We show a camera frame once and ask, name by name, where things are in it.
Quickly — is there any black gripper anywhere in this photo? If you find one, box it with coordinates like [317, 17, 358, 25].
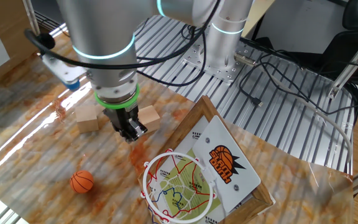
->
[103, 104, 149, 144]

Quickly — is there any orange mini basketball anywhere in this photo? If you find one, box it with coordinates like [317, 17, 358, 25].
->
[70, 170, 94, 194]

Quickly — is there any white mini basketball hoop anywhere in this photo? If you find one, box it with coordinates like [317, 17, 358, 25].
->
[140, 114, 262, 224]

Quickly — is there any light wooden cube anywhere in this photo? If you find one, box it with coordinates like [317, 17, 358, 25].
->
[137, 105, 162, 133]
[75, 105, 100, 134]

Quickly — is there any orange marble pattern mat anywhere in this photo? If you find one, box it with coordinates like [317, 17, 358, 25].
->
[0, 30, 354, 224]

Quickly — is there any silver base connector plug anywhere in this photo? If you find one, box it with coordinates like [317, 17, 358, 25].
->
[234, 52, 257, 67]

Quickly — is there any wooden board with checkerboard sheet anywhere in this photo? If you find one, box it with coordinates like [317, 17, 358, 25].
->
[0, 0, 40, 91]

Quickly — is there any beige wooden panel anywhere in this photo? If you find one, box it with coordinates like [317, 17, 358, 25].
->
[241, 0, 276, 38]

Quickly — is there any light grey cabinet panel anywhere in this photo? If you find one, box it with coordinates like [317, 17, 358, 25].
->
[255, 0, 351, 55]

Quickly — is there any green mounting ring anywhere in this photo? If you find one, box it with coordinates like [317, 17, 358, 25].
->
[94, 83, 141, 110]

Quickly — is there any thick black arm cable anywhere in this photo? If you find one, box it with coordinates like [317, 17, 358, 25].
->
[23, 0, 222, 71]

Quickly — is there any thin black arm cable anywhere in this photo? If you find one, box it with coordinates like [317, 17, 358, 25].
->
[135, 18, 208, 88]

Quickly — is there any wrist camera on silver bracket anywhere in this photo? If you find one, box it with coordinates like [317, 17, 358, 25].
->
[40, 52, 88, 91]

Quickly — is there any black coiled cable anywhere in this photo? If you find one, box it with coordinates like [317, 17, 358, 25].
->
[180, 24, 199, 42]

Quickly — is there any black USB cable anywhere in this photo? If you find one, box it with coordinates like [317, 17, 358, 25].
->
[239, 49, 304, 108]

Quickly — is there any wooden picture frame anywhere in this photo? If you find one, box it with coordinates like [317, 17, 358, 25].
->
[137, 95, 276, 224]

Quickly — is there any long black table cable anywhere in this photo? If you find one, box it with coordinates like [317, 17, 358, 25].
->
[256, 60, 358, 116]

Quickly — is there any grey table cable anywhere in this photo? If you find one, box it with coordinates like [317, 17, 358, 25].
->
[270, 74, 354, 175]

